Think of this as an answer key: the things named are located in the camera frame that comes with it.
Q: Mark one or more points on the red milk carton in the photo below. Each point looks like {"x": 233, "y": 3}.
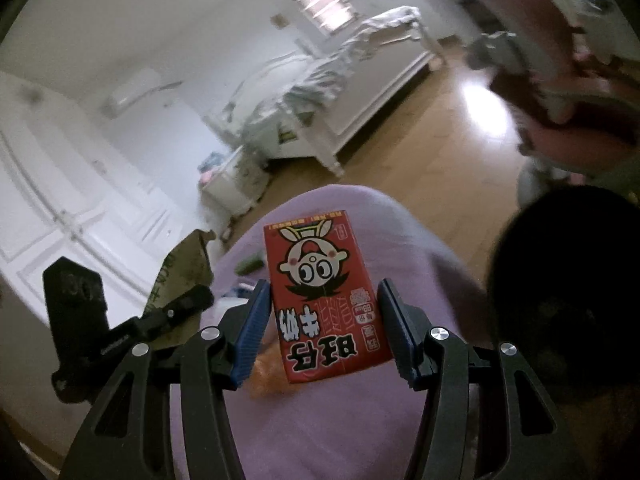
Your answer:
{"x": 325, "y": 300}

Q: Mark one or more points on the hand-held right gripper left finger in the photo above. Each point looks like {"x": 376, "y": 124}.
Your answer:
{"x": 252, "y": 332}

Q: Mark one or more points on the purple printed cloth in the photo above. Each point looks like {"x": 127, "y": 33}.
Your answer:
{"x": 350, "y": 435}

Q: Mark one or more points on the brown paper packet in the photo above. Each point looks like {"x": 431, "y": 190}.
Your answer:
{"x": 182, "y": 270}

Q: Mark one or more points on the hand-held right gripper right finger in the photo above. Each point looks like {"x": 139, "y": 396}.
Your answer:
{"x": 396, "y": 332}

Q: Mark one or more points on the white bed with rumpled bedding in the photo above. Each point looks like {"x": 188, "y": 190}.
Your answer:
{"x": 320, "y": 85}

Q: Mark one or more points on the white wardrobe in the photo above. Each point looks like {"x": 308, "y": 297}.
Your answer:
{"x": 65, "y": 200}

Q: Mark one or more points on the pink and grey chair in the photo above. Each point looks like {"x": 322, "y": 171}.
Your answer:
{"x": 545, "y": 50}

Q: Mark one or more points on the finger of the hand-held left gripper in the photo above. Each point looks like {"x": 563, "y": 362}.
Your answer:
{"x": 165, "y": 315}

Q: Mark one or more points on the orange snack wrapper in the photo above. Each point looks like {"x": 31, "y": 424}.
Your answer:
{"x": 267, "y": 375}

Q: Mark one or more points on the small green item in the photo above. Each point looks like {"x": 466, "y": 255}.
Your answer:
{"x": 247, "y": 267}

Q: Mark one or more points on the pile of clothes on nightstand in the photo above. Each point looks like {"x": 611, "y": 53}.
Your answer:
{"x": 210, "y": 167}

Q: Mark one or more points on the white air conditioner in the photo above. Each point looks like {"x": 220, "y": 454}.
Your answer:
{"x": 132, "y": 91}

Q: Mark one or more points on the black bin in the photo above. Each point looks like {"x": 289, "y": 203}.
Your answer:
{"x": 565, "y": 285}

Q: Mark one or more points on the white nightstand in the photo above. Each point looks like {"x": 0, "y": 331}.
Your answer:
{"x": 235, "y": 185}

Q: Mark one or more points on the window with blinds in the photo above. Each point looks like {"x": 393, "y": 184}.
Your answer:
{"x": 320, "y": 0}

